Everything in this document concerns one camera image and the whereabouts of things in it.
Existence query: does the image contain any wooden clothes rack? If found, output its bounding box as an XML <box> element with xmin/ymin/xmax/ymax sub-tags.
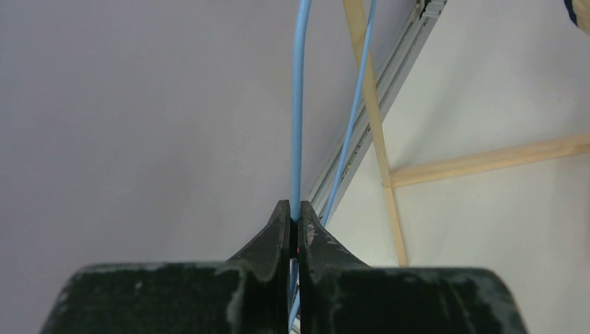
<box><xmin>342</xmin><ymin>0</ymin><xmax>590</xmax><ymax>269</ymax></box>

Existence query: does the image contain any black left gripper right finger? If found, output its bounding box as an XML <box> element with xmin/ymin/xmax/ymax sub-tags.
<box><xmin>298</xmin><ymin>201</ymin><xmax>527</xmax><ymax>333</ymax></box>

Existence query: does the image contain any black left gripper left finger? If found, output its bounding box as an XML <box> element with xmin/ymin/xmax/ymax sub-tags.
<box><xmin>41</xmin><ymin>200</ymin><xmax>291</xmax><ymax>333</ymax></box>

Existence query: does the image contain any beige navy-trimmed underwear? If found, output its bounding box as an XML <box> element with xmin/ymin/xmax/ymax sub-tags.
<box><xmin>564</xmin><ymin>0</ymin><xmax>590</xmax><ymax>35</ymax></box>

